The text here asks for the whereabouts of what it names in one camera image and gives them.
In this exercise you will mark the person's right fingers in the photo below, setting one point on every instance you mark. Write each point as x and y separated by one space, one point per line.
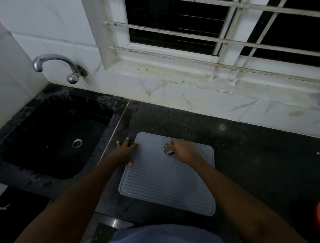
172 146

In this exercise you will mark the white framed window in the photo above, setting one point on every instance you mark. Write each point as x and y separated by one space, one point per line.
190 30

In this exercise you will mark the person's right forearm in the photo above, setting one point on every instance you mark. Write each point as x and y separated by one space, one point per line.
240 200

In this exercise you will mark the person's left middle finger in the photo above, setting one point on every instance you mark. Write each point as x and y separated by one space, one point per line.
126 142

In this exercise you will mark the chrome wall faucet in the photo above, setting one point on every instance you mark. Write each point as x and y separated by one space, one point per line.
60 63

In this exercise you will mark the small black white round scrubber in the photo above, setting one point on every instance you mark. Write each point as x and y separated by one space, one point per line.
167 149

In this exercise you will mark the grey ribbed silicone mat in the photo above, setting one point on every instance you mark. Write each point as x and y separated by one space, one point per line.
162 180

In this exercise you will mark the person's right hand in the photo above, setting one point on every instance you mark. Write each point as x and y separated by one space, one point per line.
184 151

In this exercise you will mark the white metal window grille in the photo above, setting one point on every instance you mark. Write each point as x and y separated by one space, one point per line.
225 41

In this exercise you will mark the person's light blue shirt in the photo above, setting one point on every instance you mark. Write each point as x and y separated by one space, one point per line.
165 234

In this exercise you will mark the metal sink drain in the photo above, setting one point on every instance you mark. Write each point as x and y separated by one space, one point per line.
77 143

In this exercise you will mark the red object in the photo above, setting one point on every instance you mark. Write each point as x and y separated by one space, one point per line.
318 214

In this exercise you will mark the person's left hand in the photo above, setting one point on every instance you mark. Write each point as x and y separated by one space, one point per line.
122 155

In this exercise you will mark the person's left thumb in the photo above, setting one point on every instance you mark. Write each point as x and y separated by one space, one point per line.
130 162

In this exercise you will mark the black stone sink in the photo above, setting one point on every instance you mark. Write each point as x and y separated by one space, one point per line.
50 140

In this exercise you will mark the person's left forearm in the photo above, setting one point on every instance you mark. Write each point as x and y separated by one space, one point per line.
75 200

